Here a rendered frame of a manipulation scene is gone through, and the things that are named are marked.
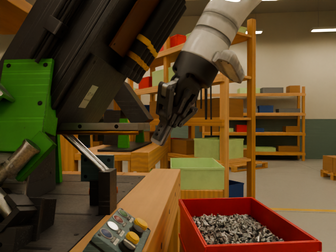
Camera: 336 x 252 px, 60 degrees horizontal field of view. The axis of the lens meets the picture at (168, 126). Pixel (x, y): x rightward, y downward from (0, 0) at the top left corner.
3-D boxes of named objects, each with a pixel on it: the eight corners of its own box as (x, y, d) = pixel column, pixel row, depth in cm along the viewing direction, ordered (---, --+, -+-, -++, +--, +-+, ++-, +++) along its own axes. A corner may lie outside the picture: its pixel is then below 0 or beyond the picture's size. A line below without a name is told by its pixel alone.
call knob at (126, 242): (134, 250, 48) (138, 244, 48) (130, 257, 45) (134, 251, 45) (121, 240, 48) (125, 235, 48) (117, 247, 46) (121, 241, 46)
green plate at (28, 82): (58, 157, 67) (68, 73, 72) (39, 152, 59) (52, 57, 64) (11, 157, 68) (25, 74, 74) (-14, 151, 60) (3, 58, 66)
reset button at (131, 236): (138, 241, 51) (141, 236, 51) (135, 247, 49) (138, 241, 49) (127, 233, 52) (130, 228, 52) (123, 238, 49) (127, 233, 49)
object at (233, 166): (243, 164, 796) (243, 147, 796) (267, 167, 730) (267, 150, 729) (210, 167, 729) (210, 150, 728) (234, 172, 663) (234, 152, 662)
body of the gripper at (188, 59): (191, 63, 56) (168, 106, 56) (173, 41, 49) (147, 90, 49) (225, 75, 53) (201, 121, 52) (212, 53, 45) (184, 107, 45)
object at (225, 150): (221, 232, 300) (221, -1, 298) (122, 189, 489) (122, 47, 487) (255, 222, 331) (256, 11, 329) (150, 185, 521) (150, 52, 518)
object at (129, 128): (149, 132, 87) (149, 122, 87) (138, 135, 71) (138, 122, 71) (26, 132, 91) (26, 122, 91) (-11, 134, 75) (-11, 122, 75)
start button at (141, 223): (146, 227, 59) (149, 223, 58) (143, 233, 56) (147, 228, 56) (135, 219, 59) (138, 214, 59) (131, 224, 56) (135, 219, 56)
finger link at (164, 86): (175, 72, 48) (174, 85, 50) (157, 83, 45) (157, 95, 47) (187, 77, 47) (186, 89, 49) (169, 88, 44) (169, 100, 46)
